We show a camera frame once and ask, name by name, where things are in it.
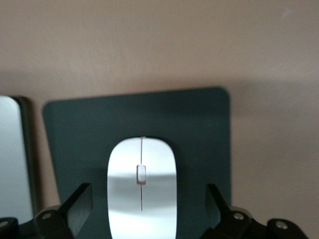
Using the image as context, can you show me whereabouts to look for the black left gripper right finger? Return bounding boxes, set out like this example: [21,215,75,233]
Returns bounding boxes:
[201,183,310,239]

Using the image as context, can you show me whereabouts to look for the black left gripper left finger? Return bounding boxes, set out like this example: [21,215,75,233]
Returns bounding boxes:
[0,183,94,239]

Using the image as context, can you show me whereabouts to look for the white computer mouse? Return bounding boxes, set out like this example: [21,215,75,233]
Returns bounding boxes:
[107,136,178,239]

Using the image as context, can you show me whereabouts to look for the dark grey mouse pad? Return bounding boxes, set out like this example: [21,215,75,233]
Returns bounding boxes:
[19,86,232,239]

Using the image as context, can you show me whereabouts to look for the silver closed laptop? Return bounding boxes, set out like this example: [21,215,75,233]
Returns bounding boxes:
[0,96,38,225]

